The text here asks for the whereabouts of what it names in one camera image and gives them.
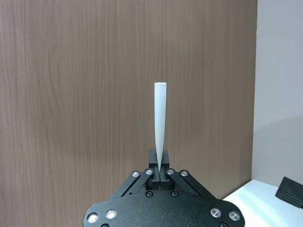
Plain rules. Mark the black ribbed flat block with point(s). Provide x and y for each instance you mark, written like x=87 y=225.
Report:
x=290 y=192

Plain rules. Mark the white table cloth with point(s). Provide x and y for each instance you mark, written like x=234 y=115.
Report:
x=258 y=201

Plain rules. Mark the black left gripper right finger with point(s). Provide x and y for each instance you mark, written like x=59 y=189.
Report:
x=182 y=180

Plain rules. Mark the white tapered plastic piece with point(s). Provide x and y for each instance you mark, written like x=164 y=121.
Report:
x=160 y=118

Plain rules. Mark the brown wooden panel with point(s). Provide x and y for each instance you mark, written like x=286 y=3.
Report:
x=71 y=94

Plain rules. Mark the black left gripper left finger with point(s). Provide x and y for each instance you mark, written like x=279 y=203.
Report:
x=152 y=182

